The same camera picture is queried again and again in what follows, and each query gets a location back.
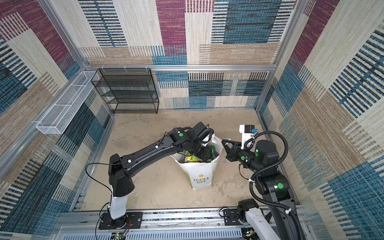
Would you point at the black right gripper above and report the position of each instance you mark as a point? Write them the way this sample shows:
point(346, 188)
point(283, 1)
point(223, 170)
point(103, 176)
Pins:
point(232, 153)

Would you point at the white mesh wall basket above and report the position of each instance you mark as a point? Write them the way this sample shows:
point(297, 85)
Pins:
point(59, 116)

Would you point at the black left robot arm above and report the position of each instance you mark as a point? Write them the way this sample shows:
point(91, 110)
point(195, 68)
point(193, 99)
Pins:
point(121, 170)

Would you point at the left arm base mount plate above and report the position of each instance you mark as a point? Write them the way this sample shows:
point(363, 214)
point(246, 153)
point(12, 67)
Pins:
point(131, 220)

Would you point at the white paper bag with print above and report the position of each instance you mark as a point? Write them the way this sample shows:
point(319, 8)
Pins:
point(200, 175)

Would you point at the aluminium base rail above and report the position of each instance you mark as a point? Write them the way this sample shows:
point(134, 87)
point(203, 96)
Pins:
point(173, 224)

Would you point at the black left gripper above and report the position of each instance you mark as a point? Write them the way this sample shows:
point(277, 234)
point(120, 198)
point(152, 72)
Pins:
point(205, 156)

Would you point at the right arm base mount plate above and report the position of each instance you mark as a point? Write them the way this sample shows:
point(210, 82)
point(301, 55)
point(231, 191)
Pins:
point(239, 216)

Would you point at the green snack bag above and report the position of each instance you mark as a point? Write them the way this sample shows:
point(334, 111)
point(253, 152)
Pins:
point(189, 158)

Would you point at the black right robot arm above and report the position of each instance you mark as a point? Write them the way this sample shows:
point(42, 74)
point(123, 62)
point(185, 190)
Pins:
point(267, 184)

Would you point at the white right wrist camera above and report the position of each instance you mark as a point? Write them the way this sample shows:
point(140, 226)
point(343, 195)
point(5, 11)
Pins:
point(248, 132)

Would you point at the black wire shelf rack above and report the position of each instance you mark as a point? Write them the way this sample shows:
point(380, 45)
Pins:
point(127, 91)

